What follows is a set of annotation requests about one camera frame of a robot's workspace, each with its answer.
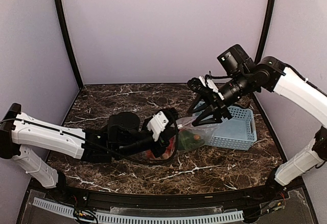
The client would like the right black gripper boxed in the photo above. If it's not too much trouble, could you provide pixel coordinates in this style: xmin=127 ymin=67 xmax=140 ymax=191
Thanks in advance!
xmin=187 ymin=69 xmax=254 ymax=126

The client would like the clear zip top bag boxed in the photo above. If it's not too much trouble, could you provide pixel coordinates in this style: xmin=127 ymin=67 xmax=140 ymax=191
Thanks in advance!
xmin=142 ymin=117 xmax=220 ymax=160

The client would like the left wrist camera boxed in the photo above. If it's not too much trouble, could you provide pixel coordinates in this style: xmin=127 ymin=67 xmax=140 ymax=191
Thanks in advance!
xmin=146 ymin=108 xmax=178 ymax=142

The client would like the right black frame post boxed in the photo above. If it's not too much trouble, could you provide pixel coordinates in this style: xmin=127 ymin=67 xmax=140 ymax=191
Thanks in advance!
xmin=254 ymin=0 xmax=275 ymax=64

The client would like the green toy avocado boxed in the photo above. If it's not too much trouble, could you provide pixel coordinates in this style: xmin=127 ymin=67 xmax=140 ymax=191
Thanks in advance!
xmin=178 ymin=130 xmax=205 ymax=151

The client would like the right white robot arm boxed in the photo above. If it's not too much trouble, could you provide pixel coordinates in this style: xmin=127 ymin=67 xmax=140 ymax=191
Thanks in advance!
xmin=187 ymin=44 xmax=326 ymax=201

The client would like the left black frame post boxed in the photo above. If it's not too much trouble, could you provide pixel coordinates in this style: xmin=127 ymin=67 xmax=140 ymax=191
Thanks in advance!
xmin=54 ymin=0 xmax=84 ymax=90

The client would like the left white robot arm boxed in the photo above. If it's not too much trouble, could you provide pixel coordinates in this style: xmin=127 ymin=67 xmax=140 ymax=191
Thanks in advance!
xmin=1 ymin=103 xmax=178 ymax=202

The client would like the light blue slotted cable duct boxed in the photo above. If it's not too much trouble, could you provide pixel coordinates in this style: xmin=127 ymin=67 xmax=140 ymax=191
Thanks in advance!
xmin=33 ymin=197 xmax=244 ymax=224

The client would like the light blue plastic basket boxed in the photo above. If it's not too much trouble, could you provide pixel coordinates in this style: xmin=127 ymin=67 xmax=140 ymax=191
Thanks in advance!
xmin=191 ymin=106 xmax=257 ymax=151

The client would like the black front rail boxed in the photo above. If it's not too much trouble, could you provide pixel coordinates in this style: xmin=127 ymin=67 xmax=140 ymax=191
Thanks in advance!
xmin=28 ymin=178 xmax=305 ymax=212

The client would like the red lychee bunch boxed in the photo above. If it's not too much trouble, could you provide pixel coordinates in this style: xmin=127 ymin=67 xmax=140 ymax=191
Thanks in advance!
xmin=144 ymin=137 xmax=175 ymax=160

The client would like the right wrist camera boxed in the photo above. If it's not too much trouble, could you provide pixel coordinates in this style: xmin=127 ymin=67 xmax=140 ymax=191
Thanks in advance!
xmin=187 ymin=76 xmax=222 ymax=98

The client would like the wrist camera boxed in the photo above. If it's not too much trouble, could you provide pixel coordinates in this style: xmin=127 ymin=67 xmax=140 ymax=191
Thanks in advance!
xmin=187 ymin=76 xmax=222 ymax=98
xmin=146 ymin=108 xmax=178 ymax=142

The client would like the black frame post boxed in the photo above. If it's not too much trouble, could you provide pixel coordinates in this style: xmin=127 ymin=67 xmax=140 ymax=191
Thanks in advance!
xmin=54 ymin=0 xmax=84 ymax=90
xmin=254 ymin=0 xmax=275 ymax=64

